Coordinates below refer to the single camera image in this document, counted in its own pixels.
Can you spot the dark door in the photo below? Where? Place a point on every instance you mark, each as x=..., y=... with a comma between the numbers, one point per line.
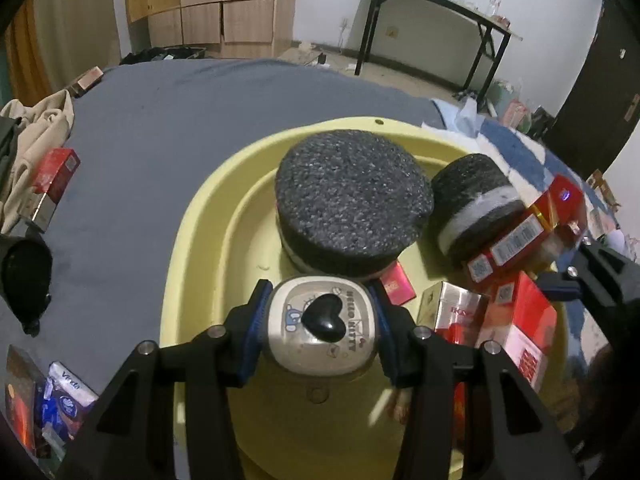
x=595, y=90

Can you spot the large red silver cigarette carton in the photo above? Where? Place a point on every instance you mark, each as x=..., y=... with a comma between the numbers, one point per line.
x=525, y=330

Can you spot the black floor pile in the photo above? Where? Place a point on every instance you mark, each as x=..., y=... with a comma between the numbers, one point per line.
x=160, y=54

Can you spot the beige clothing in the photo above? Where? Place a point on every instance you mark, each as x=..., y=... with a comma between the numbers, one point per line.
x=35, y=150

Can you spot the beige curtain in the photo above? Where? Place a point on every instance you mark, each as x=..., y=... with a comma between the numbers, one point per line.
x=75, y=15

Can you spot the light blue cloth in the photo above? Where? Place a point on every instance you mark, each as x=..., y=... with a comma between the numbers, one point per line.
x=460, y=115

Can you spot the dark grey clothing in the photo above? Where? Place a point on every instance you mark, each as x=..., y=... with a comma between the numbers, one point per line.
x=6, y=150

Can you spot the large black foam cylinder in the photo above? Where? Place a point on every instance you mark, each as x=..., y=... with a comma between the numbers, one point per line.
x=350, y=200

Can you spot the wooden wardrobe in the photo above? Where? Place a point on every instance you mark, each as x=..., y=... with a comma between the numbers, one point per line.
x=240, y=15

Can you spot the black cap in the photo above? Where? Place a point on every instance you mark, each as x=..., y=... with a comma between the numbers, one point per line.
x=25, y=280

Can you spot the yellow plastic basin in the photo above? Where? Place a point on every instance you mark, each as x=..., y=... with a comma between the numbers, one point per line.
x=215, y=240

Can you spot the blue tissue pack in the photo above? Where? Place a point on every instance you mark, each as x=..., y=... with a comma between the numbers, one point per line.
x=62, y=400

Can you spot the grey bed sheet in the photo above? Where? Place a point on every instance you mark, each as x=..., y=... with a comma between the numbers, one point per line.
x=175, y=125

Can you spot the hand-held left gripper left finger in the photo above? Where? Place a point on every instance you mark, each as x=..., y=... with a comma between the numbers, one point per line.
x=252, y=332

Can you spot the clear bottle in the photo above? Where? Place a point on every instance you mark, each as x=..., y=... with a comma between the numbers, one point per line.
x=493, y=6

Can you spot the black bag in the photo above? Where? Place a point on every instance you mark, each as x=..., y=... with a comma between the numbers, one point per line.
x=543, y=121

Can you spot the small brown box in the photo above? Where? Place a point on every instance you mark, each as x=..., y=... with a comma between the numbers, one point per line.
x=87, y=79

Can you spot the orange curtain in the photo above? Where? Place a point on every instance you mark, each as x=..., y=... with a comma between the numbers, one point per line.
x=32, y=55

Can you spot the printed cardboard box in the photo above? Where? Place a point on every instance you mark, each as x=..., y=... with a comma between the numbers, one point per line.
x=604, y=190

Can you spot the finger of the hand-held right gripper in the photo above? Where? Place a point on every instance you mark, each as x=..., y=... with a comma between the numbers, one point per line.
x=557, y=285
x=617, y=280

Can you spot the pink bag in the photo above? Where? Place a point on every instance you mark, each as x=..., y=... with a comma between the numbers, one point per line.
x=515, y=112

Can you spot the red gold cigarette pack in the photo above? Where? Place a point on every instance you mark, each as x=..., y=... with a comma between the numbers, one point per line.
x=520, y=232

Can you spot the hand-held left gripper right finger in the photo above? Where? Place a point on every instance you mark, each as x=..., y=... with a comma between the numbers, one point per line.
x=389, y=342

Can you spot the small black foam cylinder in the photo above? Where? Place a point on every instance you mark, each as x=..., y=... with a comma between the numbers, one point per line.
x=470, y=195

